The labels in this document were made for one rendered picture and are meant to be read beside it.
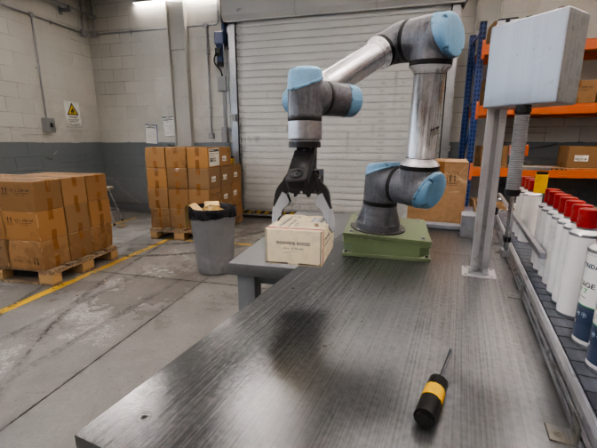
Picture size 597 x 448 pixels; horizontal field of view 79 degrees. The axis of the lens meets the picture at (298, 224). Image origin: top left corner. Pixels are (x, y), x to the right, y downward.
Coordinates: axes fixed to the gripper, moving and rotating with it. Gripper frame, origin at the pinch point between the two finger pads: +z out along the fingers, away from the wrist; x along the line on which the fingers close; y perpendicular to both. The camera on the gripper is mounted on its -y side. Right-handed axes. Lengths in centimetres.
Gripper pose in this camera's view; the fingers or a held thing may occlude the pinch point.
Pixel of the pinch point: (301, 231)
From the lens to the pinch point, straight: 82.6
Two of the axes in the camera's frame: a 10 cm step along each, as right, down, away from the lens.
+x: -9.7, -0.5, 2.4
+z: 0.0, 9.8, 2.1
